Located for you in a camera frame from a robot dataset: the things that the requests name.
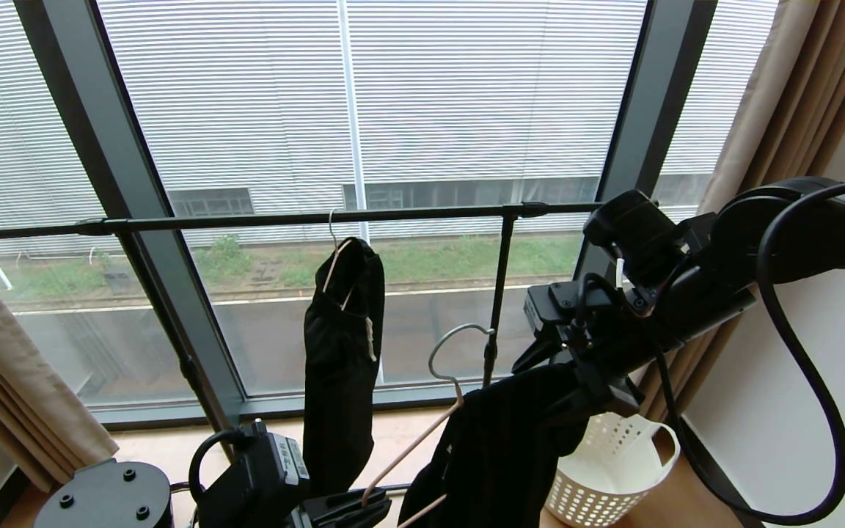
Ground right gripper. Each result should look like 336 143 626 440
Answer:
512 288 758 417

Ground black garment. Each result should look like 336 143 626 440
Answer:
398 363 614 528

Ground pink clothes hanger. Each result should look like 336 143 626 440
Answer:
322 211 356 312
360 323 497 528

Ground black shorts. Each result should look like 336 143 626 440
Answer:
302 238 387 499

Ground white laundry basket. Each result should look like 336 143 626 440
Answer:
546 412 681 527

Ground black clothes rack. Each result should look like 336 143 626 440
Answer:
0 202 658 514

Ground window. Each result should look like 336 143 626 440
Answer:
0 0 779 428

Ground beige curtain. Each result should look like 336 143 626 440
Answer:
0 238 121 492
635 0 845 422

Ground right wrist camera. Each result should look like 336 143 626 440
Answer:
524 281 659 345

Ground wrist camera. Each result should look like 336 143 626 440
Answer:
524 281 659 345
188 419 311 528

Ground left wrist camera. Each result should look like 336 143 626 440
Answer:
188 419 311 528

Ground black cable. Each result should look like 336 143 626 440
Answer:
650 175 845 527

